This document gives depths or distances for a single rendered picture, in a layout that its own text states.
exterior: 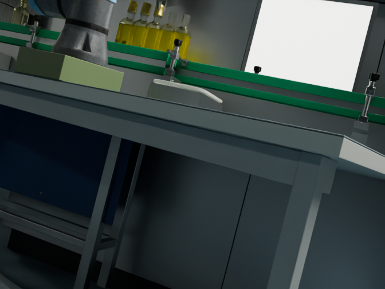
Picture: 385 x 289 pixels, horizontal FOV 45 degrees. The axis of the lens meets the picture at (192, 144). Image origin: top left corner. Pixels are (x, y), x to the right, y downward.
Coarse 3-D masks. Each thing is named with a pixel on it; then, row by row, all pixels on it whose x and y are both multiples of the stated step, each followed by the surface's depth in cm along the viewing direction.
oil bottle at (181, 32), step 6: (174, 30) 173; (180, 30) 172; (186, 30) 171; (174, 36) 172; (180, 36) 171; (186, 36) 172; (186, 42) 173; (180, 48) 171; (186, 48) 174; (180, 54) 171
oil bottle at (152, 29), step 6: (150, 24) 176; (156, 24) 175; (144, 30) 176; (150, 30) 175; (156, 30) 175; (144, 36) 176; (150, 36) 175; (156, 36) 175; (144, 42) 176; (150, 42) 175; (150, 48) 175
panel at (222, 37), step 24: (192, 0) 187; (216, 0) 184; (240, 0) 180; (336, 0) 168; (192, 24) 186; (216, 24) 183; (240, 24) 180; (192, 48) 185; (216, 48) 182; (240, 48) 179; (360, 72) 163
